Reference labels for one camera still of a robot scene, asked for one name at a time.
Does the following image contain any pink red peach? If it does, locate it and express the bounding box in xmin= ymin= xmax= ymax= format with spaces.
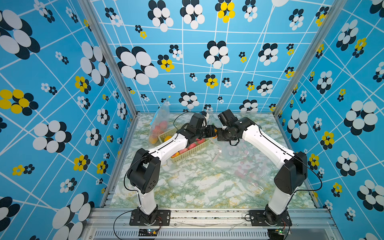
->
xmin=159 ymin=121 xmax=168 ymax=131

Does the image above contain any pale green plastic basket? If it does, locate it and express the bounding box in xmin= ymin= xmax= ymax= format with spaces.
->
xmin=158 ymin=128 xmax=211 ymax=163

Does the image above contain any clear zip-top bag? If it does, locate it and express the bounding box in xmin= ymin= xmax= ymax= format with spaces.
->
xmin=149 ymin=99 xmax=170 ymax=145

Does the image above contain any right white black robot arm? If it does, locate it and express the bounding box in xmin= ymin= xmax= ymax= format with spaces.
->
xmin=218 ymin=110 xmax=308 ymax=226

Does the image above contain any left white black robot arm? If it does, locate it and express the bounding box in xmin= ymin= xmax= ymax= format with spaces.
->
xmin=124 ymin=112 xmax=216 ymax=224

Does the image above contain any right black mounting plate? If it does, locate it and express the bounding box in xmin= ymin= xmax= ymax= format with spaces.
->
xmin=249 ymin=210 xmax=292 ymax=228

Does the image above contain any black mounting plate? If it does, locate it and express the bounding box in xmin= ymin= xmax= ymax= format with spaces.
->
xmin=130 ymin=209 xmax=171 ymax=226
xmin=249 ymin=210 xmax=292 ymax=228

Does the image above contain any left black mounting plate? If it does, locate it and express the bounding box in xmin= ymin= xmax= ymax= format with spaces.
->
xmin=130 ymin=209 xmax=171 ymax=226

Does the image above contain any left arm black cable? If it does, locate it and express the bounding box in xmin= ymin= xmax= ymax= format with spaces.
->
xmin=172 ymin=110 xmax=196 ymax=130

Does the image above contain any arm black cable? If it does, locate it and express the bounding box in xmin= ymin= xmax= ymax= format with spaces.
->
xmin=172 ymin=110 xmax=196 ymax=130
xmin=254 ymin=125 xmax=324 ymax=193

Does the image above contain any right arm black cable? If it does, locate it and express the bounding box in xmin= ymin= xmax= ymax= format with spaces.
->
xmin=254 ymin=125 xmax=324 ymax=193

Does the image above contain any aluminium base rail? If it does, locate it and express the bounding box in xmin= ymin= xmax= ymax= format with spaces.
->
xmin=81 ymin=208 xmax=343 ymax=240

